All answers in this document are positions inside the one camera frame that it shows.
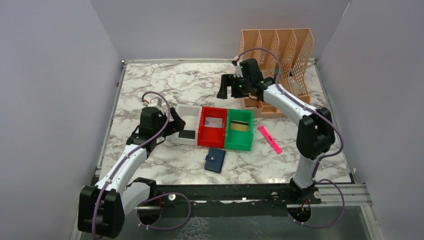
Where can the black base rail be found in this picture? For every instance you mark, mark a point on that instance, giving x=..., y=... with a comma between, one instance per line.
x=246, y=200

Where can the grey stapler in rack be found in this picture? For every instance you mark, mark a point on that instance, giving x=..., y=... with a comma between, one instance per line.
x=296, y=87

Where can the pink highlighter pen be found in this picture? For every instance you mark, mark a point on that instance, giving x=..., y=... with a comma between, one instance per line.
x=270, y=139

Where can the white plastic bin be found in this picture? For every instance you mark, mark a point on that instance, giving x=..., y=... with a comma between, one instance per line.
x=191, y=114

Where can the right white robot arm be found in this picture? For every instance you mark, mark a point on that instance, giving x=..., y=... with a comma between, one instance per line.
x=315, y=129

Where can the red plastic bin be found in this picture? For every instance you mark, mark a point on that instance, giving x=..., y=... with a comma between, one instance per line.
x=212, y=137

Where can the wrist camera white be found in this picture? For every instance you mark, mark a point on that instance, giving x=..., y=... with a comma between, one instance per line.
x=155, y=102
x=238, y=70

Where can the navy blue card holder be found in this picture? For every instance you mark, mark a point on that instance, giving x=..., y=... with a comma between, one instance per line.
x=214, y=160

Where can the peach file organizer rack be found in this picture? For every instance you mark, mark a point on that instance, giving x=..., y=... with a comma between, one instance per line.
x=293, y=47

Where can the gold card in green bin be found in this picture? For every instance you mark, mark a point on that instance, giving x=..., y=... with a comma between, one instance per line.
x=240, y=126

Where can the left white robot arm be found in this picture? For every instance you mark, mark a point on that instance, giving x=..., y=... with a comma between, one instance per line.
x=103, y=207

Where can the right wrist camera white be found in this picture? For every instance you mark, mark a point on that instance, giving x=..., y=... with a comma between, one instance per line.
x=238, y=70

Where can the green plastic bin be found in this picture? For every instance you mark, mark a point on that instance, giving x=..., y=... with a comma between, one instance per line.
x=235, y=140

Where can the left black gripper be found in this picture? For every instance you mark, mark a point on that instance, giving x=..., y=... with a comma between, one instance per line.
x=177, y=125

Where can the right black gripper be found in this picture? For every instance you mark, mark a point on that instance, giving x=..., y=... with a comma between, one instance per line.
x=228, y=80

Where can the black card in white bin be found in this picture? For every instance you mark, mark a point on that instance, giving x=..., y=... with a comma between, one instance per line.
x=187, y=134

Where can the silver card in red bin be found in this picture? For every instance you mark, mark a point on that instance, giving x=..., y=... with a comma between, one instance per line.
x=213, y=122

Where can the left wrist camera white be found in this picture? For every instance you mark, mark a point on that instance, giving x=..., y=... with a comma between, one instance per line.
x=155, y=102

